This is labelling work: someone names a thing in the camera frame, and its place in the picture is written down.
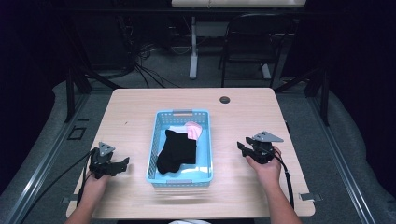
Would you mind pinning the black folding chair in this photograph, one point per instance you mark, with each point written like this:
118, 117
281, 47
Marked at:
255, 34

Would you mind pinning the white desk leg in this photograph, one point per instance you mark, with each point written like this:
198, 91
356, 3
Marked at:
193, 53

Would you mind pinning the white desk top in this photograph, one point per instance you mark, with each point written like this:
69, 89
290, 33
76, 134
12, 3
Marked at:
236, 2

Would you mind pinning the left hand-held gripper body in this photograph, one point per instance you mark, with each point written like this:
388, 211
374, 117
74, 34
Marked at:
101, 161

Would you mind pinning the person's white clothing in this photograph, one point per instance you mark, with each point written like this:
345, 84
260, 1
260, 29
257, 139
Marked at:
190, 222

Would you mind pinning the pink sock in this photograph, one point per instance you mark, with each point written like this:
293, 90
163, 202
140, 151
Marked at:
194, 130

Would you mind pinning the round black table grommet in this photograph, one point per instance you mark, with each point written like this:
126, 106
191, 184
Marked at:
224, 100

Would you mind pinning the light blue plastic basket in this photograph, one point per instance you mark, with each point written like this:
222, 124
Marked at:
204, 155

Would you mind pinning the white desk foot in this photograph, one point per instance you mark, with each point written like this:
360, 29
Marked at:
266, 71

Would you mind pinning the black sock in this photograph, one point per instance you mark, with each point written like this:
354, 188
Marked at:
177, 152

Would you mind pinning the person's right hand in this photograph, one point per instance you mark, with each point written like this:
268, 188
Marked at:
271, 171

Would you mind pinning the aluminium floor rail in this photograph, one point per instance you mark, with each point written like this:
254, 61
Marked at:
342, 161
46, 161

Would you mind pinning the grey metal table bracket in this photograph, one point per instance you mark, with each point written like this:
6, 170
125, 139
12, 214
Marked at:
69, 199
309, 197

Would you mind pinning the black metal stand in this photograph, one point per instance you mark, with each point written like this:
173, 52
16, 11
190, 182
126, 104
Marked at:
70, 93
325, 96

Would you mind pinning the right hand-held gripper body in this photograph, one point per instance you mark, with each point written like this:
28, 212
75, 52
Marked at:
264, 152

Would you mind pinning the person's left hand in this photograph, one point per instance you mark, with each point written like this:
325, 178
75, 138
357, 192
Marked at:
93, 186

